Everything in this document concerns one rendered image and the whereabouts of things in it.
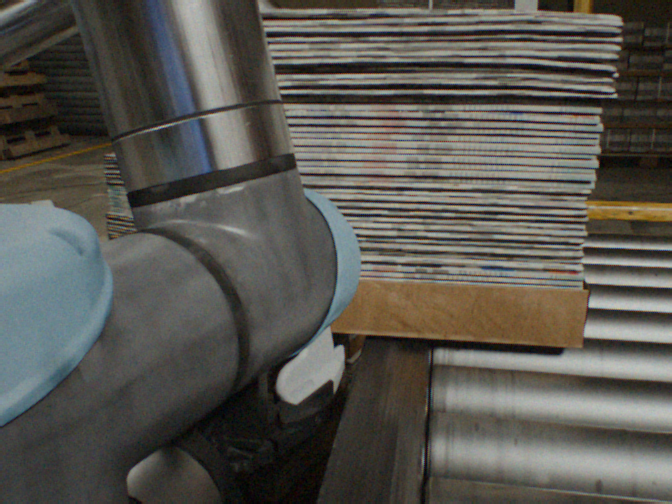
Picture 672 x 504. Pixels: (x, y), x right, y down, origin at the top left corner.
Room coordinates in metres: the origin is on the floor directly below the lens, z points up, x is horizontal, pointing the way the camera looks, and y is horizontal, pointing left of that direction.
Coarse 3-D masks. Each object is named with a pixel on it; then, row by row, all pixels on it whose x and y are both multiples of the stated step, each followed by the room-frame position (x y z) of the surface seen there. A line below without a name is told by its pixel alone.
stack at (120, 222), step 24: (120, 192) 1.20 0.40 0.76; (120, 216) 1.19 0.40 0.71; (336, 336) 1.24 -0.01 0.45; (288, 360) 1.08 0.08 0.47; (336, 408) 1.25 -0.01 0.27; (336, 432) 1.24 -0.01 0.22; (288, 456) 1.09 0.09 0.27; (312, 456) 1.16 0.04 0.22; (240, 480) 1.08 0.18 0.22; (264, 480) 1.05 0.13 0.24; (288, 480) 1.08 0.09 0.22
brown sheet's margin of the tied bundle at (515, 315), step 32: (384, 288) 0.44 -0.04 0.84; (416, 288) 0.43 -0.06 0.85; (448, 288) 0.43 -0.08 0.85; (480, 288) 0.43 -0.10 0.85; (512, 288) 0.42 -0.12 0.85; (544, 288) 0.42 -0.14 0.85; (352, 320) 0.44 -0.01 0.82; (384, 320) 0.44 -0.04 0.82; (416, 320) 0.44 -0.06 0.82; (448, 320) 0.43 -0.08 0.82; (480, 320) 0.43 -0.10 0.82; (512, 320) 0.42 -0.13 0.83; (544, 320) 0.42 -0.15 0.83; (576, 320) 0.42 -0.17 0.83
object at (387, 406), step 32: (384, 352) 0.43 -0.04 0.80; (416, 352) 0.43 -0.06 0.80; (352, 384) 0.38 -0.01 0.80; (384, 384) 0.38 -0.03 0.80; (416, 384) 0.38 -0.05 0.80; (352, 416) 0.34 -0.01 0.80; (384, 416) 0.34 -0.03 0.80; (416, 416) 0.34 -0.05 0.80; (352, 448) 0.31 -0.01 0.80; (384, 448) 0.31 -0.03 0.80; (416, 448) 0.31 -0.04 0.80; (352, 480) 0.28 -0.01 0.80; (384, 480) 0.28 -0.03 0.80; (416, 480) 0.28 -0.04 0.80
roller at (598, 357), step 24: (432, 360) 0.45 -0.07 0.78; (456, 360) 0.44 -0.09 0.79; (480, 360) 0.44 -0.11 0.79; (504, 360) 0.44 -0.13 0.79; (528, 360) 0.44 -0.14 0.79; (552, 360) 0.43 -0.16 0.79; (576, 360) 0.43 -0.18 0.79; (600, 360) 0.43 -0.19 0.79; (624, 360) 0.43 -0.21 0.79; (648, 360) 0.43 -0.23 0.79
